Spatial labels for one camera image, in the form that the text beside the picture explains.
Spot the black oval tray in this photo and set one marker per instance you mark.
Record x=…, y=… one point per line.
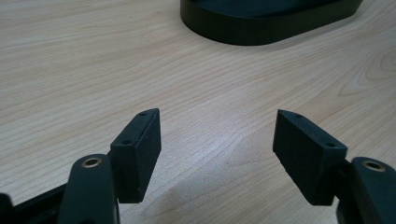
x=249, y=31

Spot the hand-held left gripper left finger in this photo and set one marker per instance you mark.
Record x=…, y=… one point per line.
x=140, y=155

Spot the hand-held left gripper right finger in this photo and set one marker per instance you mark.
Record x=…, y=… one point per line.
x=303, y=155

